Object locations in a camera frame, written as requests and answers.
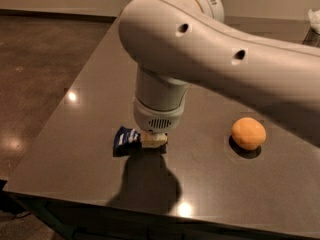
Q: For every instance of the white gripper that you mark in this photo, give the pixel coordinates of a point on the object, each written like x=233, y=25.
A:
x=158, y=118

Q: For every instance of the blue rxbar blueberry wrapper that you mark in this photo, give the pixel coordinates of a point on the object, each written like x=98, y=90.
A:
x=125, y=140

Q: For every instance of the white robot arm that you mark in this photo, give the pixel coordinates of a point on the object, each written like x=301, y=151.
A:
x=180, y=42

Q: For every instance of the orange fruit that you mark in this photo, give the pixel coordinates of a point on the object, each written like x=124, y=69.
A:
x=248, y=133

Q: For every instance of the white crumpled cloth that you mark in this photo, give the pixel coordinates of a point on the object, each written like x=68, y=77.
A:
x=314, y=19

